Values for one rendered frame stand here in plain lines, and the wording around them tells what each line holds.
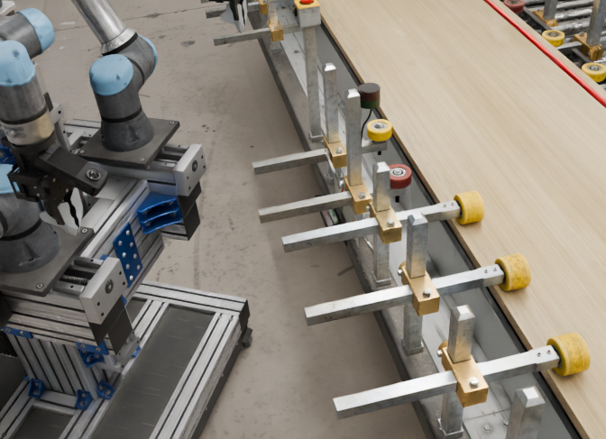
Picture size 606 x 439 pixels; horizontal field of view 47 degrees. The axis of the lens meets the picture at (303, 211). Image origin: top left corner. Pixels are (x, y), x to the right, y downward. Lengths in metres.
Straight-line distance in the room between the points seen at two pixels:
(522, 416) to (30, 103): 0.91
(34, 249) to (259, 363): 1.25
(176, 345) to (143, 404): 0.25
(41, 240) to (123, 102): 0.47
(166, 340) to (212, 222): 0.92
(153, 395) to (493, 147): 1.35
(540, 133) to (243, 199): 1.67
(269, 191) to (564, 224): 1.88
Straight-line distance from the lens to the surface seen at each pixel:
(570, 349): 1.52
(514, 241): 1.84
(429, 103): 2.36
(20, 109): 1.16
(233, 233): 3.26
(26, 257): 1.71
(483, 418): 1.82
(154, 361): 2.53
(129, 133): 2.01
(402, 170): 2.04
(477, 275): 1.65
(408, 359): 1.80
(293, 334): 2.79
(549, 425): 1.69
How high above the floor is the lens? 2.11
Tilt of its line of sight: 39 degrees down
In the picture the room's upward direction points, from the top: 5 degrees counter-clockwise
